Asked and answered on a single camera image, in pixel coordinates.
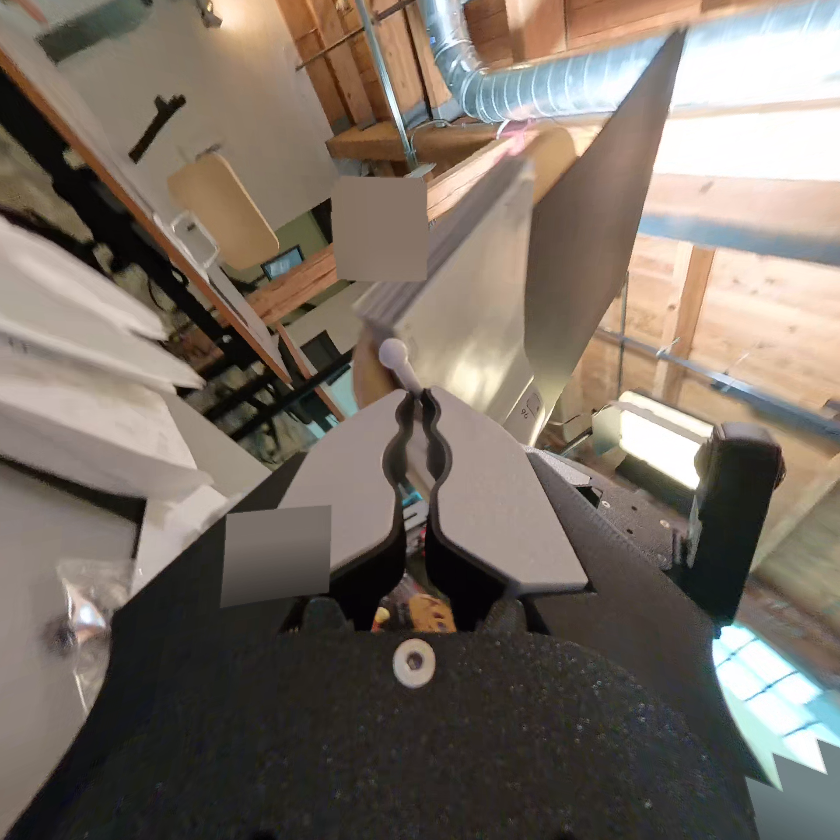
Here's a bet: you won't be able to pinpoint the silver ventilation duct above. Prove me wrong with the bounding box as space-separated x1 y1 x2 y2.
420 0 840 126

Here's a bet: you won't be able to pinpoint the lego instruction booklet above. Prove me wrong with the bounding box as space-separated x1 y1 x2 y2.
354 157 547 448

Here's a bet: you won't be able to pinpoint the wooden office desk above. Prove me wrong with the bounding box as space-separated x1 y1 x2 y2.
276 322 345 421
0 46 296 388

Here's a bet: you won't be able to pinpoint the white paper bag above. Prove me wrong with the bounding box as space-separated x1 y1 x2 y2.
0 217 168 342
0 322 204 395
0 374 217 519

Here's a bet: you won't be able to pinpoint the ceiling light panel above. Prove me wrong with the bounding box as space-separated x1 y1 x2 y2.
594 390 716 493

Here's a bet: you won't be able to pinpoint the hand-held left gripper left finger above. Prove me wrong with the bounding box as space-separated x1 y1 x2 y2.
277 388 421 632

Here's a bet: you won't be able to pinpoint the clear plastic bag dark pieces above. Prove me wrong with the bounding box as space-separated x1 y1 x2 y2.
42 558 135 713

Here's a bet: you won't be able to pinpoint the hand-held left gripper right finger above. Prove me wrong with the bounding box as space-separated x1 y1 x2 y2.
422 387 591 631

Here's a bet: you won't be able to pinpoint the small wall screen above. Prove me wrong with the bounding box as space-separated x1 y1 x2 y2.
261 244 305 280

